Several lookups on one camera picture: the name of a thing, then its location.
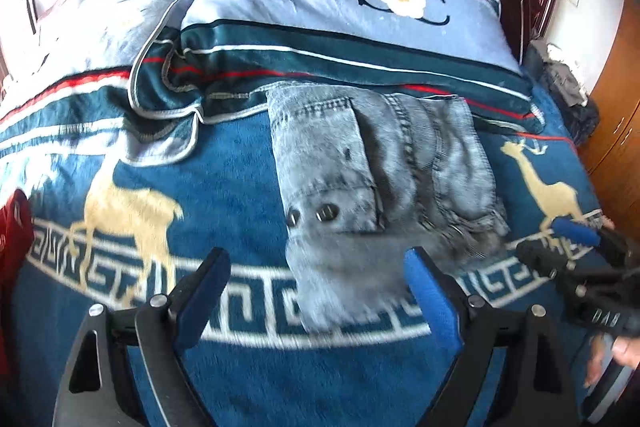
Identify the brown wooden wardrobe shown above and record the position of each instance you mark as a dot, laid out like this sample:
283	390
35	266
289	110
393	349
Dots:
611	155

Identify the grey denim pants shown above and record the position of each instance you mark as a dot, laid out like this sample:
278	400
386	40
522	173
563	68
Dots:
365	176

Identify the red garment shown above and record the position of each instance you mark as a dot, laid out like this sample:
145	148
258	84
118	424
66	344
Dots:
17	236

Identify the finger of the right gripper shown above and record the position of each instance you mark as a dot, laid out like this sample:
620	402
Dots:
613	246
549	264

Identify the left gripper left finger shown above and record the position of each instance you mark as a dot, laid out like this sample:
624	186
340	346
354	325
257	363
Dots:
97	387

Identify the black jacket pile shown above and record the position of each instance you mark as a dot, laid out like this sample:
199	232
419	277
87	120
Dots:
580	115

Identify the blue deer pattern blanket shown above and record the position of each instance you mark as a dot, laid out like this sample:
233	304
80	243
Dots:
117	200

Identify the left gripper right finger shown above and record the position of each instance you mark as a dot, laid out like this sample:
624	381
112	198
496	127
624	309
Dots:
535	387

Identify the person right hand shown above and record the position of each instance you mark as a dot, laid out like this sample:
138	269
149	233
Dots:
624	351

